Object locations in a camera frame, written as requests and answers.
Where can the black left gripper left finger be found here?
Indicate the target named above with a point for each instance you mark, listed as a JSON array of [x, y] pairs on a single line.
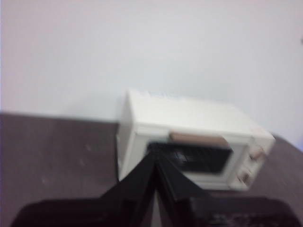
[[94, 212]]

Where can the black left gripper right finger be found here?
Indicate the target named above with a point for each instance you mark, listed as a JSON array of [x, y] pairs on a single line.
[[213, 212]]

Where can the beige oven knob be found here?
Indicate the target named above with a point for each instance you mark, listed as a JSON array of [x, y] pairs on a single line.
[[257, 154], [245, 178]]

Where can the white Toshiba toaster oven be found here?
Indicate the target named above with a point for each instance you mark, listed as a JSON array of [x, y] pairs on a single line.
[[184, 116]]

